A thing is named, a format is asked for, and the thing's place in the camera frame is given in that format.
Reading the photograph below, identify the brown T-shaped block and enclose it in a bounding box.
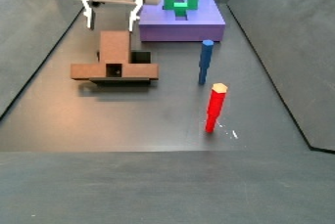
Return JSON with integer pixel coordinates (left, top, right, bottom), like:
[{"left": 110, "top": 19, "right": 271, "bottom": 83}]
[{"left": 71, "top": 31, "right": 158, "bottom": 80}]

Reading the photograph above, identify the black angle fixture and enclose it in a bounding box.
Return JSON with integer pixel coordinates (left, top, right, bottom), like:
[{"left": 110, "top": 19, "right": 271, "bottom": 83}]
[{"left": 88, "top": 51, "right": 150, "bottom": 85}]

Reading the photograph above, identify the green U-shaped block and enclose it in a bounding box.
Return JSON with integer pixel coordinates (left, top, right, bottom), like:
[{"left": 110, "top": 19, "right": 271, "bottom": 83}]
[{"left": 163, "top": 0, "right": 198, "bottom": 17}]

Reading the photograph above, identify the purple base block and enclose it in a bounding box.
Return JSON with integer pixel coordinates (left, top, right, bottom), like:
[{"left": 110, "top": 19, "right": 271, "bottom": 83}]
[{"left": 139, "top": 0, "right": 225, "bottom": 42}]

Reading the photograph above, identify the blue hexagonal peg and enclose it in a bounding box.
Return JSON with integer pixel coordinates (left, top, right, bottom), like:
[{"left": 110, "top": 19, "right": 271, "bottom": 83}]
[{"left": 197, "top": 39, "right": 213, "bottom": 85}]

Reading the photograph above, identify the red hexagonal peg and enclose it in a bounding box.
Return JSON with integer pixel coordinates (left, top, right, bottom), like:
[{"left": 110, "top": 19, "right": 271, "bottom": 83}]
[{"left": 205, "top": 83, "right": 228, "bottom": 133}]

